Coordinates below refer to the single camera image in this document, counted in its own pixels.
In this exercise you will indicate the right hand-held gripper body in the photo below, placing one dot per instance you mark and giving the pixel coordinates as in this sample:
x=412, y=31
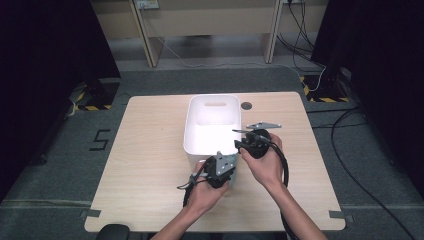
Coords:
x=256, y=146

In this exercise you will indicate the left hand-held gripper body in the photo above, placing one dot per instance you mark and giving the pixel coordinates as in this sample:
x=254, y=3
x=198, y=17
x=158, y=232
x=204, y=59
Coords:
x=222, y=165

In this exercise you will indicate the white plastic bin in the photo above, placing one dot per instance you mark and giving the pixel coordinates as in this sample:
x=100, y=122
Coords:
x=210, y=140

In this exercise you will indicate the person's right hand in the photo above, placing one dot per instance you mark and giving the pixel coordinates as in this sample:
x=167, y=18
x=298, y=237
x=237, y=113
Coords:
x=265, y=170

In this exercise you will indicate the person's left hand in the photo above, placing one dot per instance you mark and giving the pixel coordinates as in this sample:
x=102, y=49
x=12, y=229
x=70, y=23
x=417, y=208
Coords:
x=203, y=200

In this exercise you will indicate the dark round table grommet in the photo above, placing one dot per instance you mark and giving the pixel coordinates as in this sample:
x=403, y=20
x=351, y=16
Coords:
x=246, y=106

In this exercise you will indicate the black stand base striped tape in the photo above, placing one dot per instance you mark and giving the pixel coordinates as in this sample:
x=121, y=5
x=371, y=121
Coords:
x=103, y=96
x=330, y=90

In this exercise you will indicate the grey tape piece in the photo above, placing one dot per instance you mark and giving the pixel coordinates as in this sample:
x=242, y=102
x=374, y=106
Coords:
x=336, y=214
x=91, y=213

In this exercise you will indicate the black curtain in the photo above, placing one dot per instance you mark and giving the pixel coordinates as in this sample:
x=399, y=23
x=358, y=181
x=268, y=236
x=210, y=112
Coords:
x=393, y=83
x=40, y=83

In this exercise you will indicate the white power strip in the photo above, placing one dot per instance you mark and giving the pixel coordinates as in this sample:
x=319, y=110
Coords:
x=148, y=4

